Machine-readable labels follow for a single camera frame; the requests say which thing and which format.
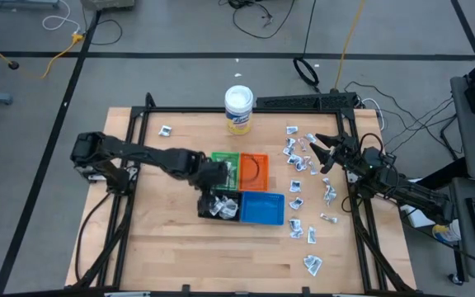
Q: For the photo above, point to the orange plastic basket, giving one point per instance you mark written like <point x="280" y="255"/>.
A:
<point x="263" y="181"/>

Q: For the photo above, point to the silver mounting bracket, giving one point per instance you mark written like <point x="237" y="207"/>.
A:
<point x="352" y="176"/>

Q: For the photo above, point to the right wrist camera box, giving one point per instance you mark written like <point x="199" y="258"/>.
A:
<point x="372" y="157"/>

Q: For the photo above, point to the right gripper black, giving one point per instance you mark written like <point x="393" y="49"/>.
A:
<point x="348" y="154"/>

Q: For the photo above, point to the white box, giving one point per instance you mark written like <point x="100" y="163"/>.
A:
<point x="412" y="216"/>

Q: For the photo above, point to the blue plastic basket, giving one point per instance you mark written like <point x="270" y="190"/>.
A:
<point x="262" y="208"/>

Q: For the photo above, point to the grey equipment case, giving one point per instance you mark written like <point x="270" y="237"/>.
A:
<point x="107" y="4"/>

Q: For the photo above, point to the white first aid packet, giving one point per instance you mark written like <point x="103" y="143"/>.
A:
<point x="294" y="159"/>
<point x="302" y="144"/>
<point x="313" y="265"/>
<point x="165" y="130"/>
<point x="295" y="186"/>
<point x="291" y="130"/>
<point x="287" y="151"/>
<point x="311" y="235"/>
<point x="328" y="218"/>
<point x="300" y="166"/>
<point x="313" y="168"/>
<point x="307" y="160"/>
<point x="294" y="223"/>
<point x="296" y="203"/>
<point x="290" y="142"/>
<point x="330" y="194"/>
<point x="310" y="138"/>
<point x="297" y="234"/>

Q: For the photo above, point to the Lysol wipes canister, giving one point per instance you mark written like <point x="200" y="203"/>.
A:
<point x="238" y="109"/>

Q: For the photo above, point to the white antiseptic towelette packet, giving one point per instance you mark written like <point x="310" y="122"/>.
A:
<point x="216" y="206"/>
<point x="230" y="208"/>

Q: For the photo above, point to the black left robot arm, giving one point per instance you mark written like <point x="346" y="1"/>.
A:
<point x="138" y="154"/>

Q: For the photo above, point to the green plastic basket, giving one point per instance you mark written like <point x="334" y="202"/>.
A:
<point x="221" y="156"/>

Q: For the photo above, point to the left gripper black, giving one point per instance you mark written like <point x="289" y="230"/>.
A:
<point x="213" y="175"/>

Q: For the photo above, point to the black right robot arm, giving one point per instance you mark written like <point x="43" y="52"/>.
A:
<point x="406" y="189"/>

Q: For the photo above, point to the black aluminium table frame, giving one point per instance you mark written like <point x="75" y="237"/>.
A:
<point x="180" y="110"/>

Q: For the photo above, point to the black plastic basket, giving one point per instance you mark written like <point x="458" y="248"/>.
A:
<point x="202" y="213"/>

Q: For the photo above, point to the black perforated panel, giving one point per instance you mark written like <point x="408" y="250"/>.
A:
<point x="303" y="101"/>

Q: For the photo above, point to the white yellow container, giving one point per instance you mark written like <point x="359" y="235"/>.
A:
<point x="445" y="233"/>

